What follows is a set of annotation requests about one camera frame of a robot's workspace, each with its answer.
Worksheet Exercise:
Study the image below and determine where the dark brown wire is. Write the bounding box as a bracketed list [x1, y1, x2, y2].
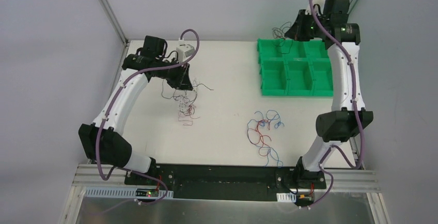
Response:
[272, 22, 294, 57]

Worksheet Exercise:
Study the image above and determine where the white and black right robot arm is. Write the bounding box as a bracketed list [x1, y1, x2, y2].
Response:
[286, 0, 373, 188]

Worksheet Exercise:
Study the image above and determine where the black robot base mount plate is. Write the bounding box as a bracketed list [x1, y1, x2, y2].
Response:
[124, 164, 326, 202]

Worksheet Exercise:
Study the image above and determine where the white slotted cable duct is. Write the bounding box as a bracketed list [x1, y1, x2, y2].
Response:
[84, 187, 174, 200]

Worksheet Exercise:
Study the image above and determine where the blue and red wire tangle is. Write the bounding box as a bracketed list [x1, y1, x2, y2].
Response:
[246, 109, 285, 168]

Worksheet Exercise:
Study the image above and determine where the multicolour wire bundle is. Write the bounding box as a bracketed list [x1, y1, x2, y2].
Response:
[161, 77, 214, 127]

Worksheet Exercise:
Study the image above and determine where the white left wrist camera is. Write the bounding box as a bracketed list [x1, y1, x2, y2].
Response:
[176, 44, 195, 63]

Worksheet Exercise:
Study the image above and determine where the small right controller board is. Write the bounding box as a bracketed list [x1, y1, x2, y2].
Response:
[296, 195, 314, 205]

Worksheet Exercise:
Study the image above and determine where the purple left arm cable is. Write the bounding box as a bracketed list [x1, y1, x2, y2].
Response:
[96, 28, 200, 206]

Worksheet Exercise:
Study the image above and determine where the aluminium frame rail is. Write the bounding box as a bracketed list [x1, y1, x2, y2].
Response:
[60, 164, 390, 223]

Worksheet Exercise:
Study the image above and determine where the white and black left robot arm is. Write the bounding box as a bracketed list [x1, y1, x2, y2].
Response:
[79, 36, 199, 185]

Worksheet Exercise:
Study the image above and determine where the small controller board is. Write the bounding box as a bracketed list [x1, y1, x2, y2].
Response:
[135, 188, 159, 199]
[296, 195, 314, 205]

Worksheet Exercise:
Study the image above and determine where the small left controller board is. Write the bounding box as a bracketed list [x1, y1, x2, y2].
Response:
[135, 188, 159, 199]

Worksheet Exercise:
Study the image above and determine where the green plastic compartment bin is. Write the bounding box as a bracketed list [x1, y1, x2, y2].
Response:
[257, 39, 333, 98]

